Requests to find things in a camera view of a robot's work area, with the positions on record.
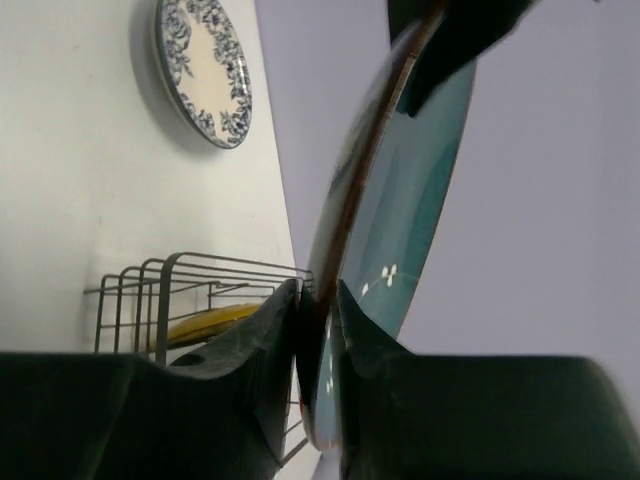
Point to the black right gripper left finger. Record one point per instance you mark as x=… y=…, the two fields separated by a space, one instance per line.
x=218 y=412

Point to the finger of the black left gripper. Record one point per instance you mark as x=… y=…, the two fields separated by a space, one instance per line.
x=465 y=31

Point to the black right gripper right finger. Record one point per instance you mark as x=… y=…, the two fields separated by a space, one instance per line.
x=410 y=416

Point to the yellow brown glazed plate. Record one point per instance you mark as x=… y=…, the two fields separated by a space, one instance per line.
x=209 y=323

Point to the dark teal glazed plate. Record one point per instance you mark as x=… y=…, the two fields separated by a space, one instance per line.
x=382 y=207

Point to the blue floral white plate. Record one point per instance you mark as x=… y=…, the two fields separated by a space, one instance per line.
x=204 y=69

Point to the grey wire dish rack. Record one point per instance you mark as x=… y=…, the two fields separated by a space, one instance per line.
x=130 y=311

